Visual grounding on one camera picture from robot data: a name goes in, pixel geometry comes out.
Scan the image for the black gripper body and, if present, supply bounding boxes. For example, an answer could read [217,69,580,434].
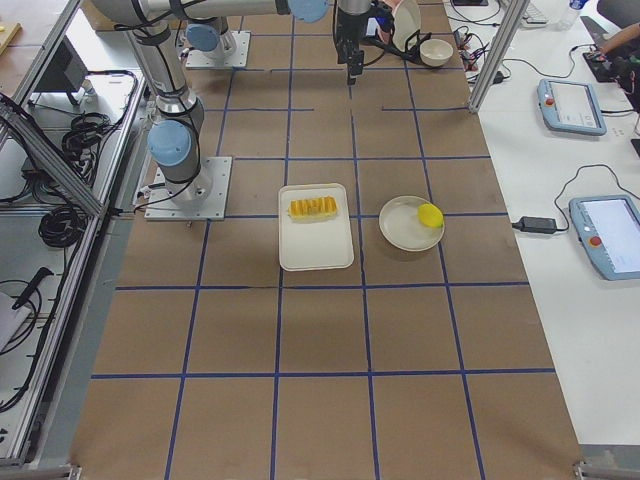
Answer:
[332,0,371,64]

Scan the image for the pink plate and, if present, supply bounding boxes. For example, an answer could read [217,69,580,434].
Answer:
[374,0,402,44]

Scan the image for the sliced yellow bread loaf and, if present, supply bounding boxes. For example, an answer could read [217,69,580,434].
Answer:
[287,196,339,222]

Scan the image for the cream round plate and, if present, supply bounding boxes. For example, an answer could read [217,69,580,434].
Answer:
[379,196,445,252]

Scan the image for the black dish rack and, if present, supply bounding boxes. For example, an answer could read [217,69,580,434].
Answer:
[364,30,432,65]

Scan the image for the cream bowl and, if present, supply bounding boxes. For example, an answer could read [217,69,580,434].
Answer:
[419,38,454,68]

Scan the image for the yellow lemon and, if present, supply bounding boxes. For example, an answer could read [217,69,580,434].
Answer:
[417,203,444,229]

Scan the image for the white rectangular tray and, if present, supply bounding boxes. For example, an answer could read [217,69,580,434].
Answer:
[278,183,354,272]

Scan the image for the white keyboard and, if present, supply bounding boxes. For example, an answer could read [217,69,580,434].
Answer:
[521,1,549,28]

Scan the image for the far teach pendant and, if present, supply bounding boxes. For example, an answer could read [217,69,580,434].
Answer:
[537,78,607,136]

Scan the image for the teach pendant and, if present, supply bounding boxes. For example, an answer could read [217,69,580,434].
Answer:
[537,78,607,136]
[569,195,639,281]

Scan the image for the plastic water bottle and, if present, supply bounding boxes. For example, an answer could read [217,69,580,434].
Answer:
[557,0,588,31]

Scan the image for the black power adapter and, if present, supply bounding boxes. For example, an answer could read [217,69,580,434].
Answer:
[512,216,558,234]

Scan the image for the black monitor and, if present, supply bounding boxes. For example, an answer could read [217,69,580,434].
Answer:
[35,36,88,106]

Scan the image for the near teach pendant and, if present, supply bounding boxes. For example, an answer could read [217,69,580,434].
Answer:
[569,195,639,281]

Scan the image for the aluminium frame post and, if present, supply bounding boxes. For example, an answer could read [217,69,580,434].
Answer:
[468,0,528,114]

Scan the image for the coiled black cables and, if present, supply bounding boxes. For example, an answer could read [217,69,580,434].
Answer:
[38,112,119,250]

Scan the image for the aluminium frame rail left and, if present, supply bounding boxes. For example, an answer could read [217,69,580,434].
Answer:
[1,93,106,217]

